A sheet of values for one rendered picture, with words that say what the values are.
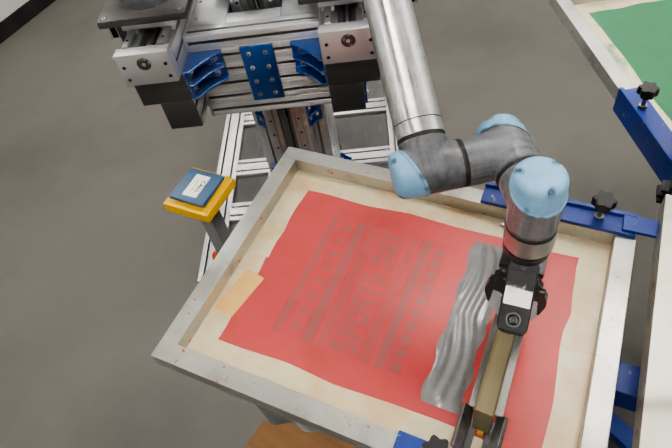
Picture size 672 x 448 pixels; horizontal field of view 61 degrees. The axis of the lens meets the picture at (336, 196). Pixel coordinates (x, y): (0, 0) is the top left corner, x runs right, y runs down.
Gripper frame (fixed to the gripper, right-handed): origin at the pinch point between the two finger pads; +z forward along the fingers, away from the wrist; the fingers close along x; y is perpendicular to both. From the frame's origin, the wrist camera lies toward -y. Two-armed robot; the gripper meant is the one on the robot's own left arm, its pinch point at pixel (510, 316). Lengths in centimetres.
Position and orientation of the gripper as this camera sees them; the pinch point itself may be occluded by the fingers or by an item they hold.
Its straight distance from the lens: 107.7
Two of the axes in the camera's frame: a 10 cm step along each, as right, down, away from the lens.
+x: -9.1, -2.3, 3.5
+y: 4.0, -7.3, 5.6
